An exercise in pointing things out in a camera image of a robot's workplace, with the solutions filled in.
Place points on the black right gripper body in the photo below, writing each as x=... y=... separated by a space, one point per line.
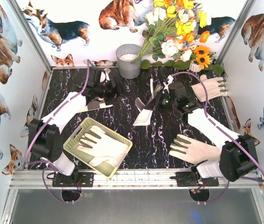
x=156 y=102

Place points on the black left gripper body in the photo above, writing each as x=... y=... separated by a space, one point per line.
x=113 y=91

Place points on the white green work glove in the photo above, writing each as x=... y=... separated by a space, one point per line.
x=102 y=147

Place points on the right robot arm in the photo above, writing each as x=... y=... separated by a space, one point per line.
x=231 y=155

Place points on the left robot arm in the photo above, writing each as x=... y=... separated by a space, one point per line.
x=45 y=141

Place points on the yellow-green storage basket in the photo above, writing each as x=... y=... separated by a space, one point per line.
x=71 y=144

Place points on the far left work glove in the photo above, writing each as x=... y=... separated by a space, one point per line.
x=95 y=104

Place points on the white ribbed flower pot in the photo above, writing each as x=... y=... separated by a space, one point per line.
x=193 y=67

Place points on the far right work glove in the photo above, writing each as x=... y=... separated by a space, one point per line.
x=215 y=88

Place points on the grey bucket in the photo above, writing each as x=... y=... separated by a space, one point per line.
x=128 y=60

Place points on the artificial flower bouquet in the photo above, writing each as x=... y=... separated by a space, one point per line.
x=178 y=29

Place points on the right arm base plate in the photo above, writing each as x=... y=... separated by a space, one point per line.
x=192 y=178

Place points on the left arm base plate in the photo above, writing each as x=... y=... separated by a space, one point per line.
x=77 y=178

